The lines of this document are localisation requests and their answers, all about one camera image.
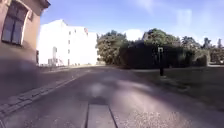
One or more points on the group of distant trees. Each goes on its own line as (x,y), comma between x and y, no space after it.
(110,43)

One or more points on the dark trimmed hedge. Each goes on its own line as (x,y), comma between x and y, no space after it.
(140,56)

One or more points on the grey asphalt road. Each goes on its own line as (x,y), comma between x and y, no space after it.
(133,100)

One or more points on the dark signpost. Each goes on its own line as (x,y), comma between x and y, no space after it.
(161,63)

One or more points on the white building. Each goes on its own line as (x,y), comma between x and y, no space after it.
(66,43)

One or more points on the brown building with dark window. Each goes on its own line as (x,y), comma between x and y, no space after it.
(23,50)

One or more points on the grey paved sidewalk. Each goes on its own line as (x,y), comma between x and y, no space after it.
(20,83)

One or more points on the pale cobbled kerb strip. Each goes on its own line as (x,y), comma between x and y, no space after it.
(23,98)

